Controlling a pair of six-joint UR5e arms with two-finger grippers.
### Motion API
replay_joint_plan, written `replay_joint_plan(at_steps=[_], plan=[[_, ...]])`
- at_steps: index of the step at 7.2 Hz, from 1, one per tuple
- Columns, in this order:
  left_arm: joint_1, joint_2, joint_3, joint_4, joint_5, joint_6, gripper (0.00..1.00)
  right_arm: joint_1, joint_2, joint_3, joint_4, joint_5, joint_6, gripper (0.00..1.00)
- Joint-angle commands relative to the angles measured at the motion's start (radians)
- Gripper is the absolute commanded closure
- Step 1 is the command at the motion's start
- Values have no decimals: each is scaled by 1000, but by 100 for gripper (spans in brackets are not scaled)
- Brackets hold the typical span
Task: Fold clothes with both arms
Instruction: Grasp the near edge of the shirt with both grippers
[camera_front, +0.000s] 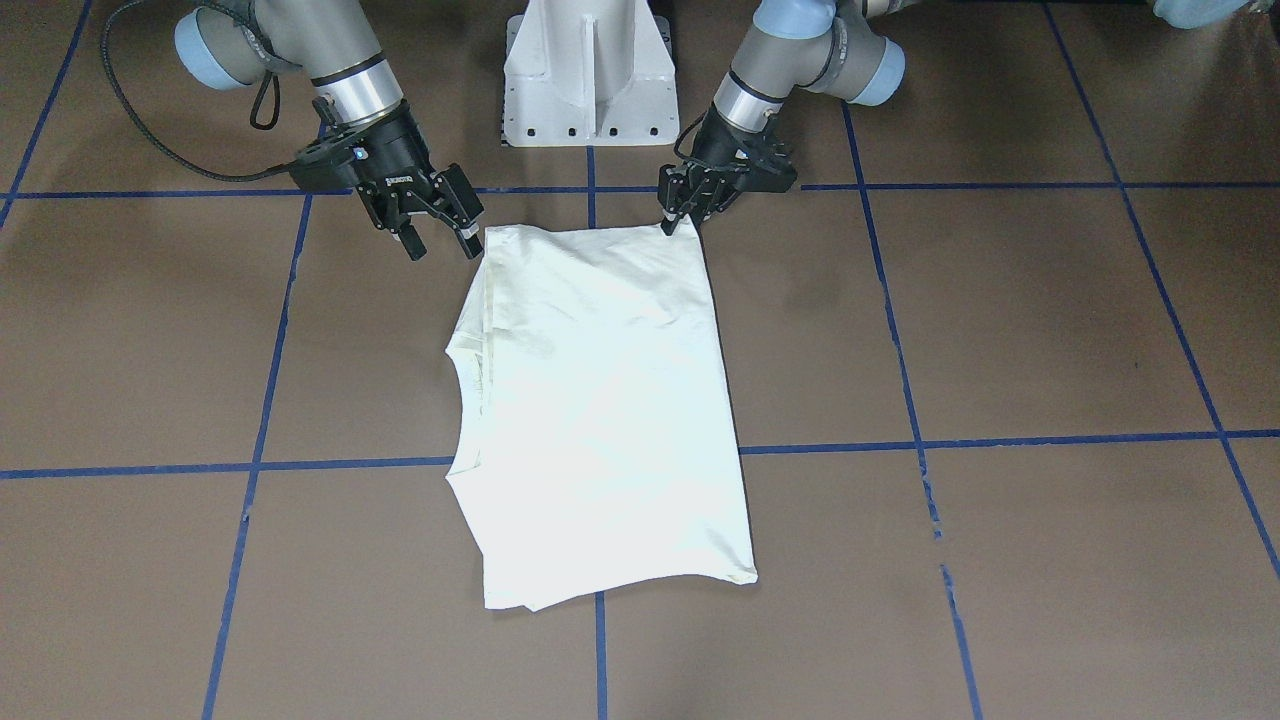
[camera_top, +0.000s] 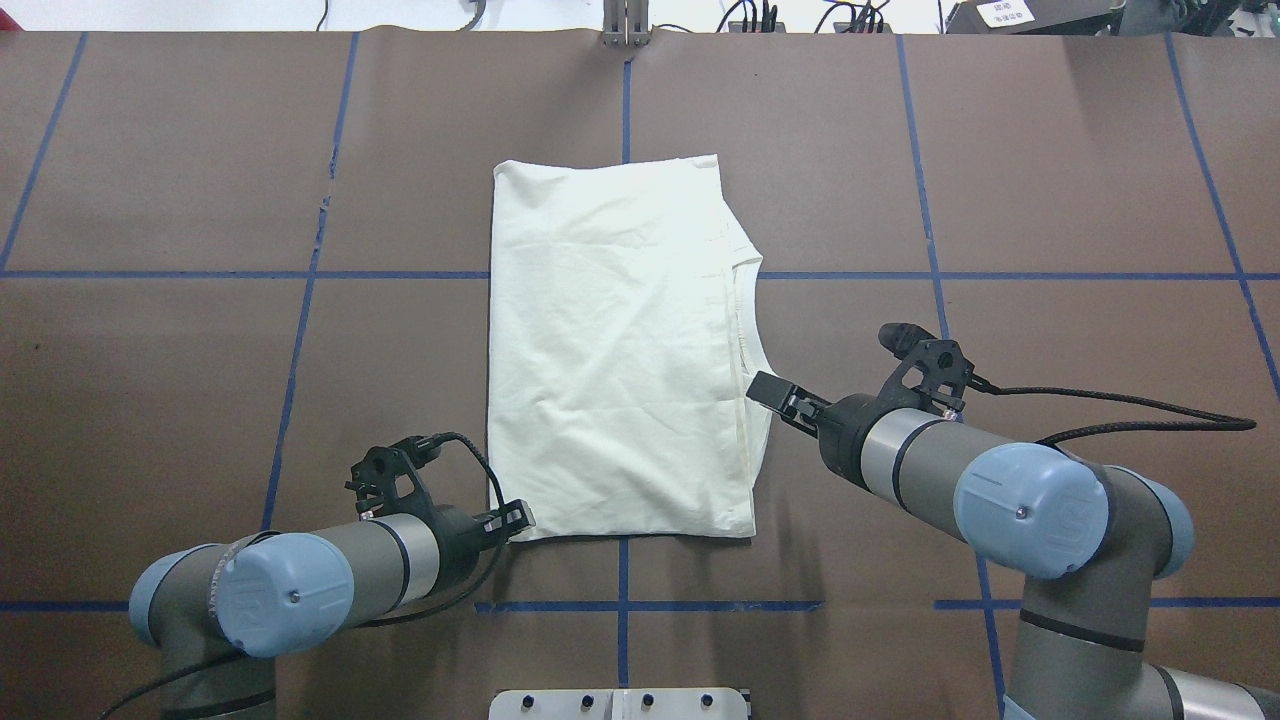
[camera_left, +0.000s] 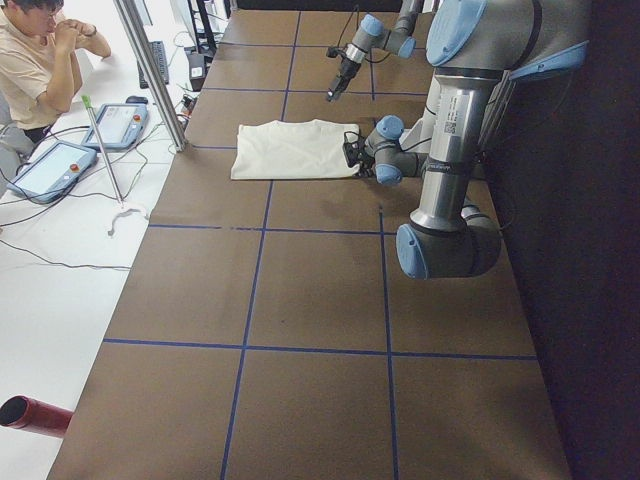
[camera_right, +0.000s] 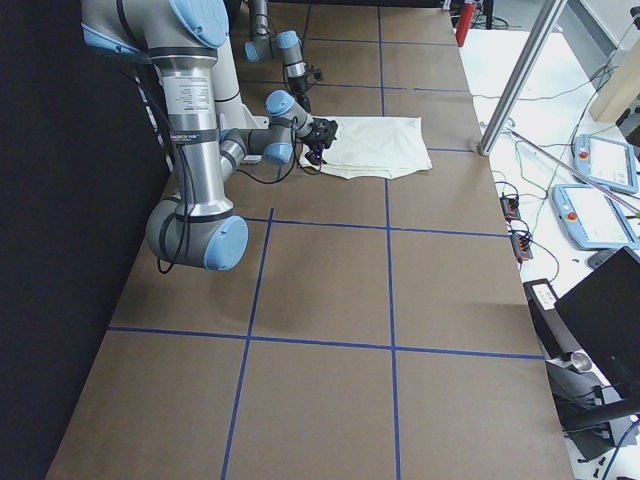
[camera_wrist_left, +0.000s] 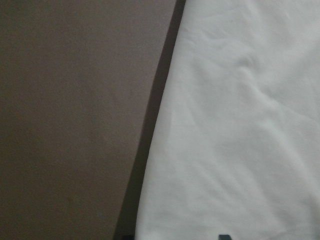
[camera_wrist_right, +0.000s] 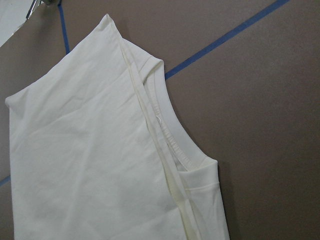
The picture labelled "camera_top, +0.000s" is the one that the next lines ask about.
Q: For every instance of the grey aluminium post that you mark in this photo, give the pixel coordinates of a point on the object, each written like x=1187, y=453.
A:
x=626, y=23

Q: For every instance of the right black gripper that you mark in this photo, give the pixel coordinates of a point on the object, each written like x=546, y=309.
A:
x=842, y=427

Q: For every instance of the black box with label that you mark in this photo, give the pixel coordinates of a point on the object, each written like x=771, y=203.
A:
x=1057, y=18

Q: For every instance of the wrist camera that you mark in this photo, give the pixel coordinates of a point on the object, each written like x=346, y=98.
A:
x=386, y=480
x=932, y=375

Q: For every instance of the cream long-sleeve cat shirt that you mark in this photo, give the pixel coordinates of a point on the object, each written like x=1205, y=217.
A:
x=623, y=339

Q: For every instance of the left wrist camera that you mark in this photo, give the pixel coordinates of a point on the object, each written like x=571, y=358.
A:
x=386, y=480

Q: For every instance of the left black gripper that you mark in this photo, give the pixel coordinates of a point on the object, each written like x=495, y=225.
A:
x=456, y=538

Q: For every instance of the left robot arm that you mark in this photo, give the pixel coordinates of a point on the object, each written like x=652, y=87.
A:
x=221, y=613

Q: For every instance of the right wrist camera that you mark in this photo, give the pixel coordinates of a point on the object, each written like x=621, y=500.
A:
x=932, y=375

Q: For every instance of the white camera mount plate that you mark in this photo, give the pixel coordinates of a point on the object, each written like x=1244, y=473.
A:
x=623, y=703

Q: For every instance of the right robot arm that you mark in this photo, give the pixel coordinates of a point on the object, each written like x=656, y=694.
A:
x=1090, y=540

